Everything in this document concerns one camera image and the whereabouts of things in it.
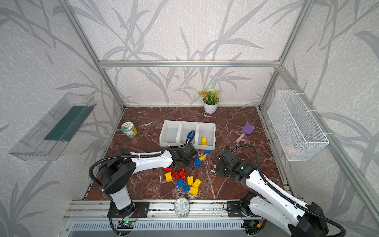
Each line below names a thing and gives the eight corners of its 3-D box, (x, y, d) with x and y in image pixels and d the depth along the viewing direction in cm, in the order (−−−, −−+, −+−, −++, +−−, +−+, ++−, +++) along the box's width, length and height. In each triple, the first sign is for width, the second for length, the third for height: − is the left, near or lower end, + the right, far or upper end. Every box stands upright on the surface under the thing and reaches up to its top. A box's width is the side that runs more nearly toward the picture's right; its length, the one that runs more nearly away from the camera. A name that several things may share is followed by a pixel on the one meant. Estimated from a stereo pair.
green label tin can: (123, 138, 104) (118, 131, 97) (127, 129, 109) (122, 121, 102) (135, 138, 104) (131, 131, 97) (138, 129, 109) (134, 121, 102)
